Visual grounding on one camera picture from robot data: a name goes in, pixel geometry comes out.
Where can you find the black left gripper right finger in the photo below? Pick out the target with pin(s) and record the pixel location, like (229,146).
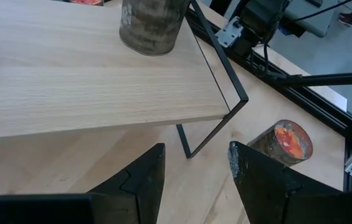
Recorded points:
(263,186)

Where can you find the grey table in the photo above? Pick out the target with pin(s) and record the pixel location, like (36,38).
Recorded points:
(312,18)

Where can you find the black table edge rail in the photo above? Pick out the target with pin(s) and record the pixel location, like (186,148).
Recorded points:
(319,107)

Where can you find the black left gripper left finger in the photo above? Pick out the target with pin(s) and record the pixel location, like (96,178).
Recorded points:
(144,180)

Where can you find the wooden table black frame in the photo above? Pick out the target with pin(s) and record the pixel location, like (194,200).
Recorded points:
(85,77)

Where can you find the black diagonal frame brace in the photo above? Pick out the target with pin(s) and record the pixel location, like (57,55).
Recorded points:
(334,78)

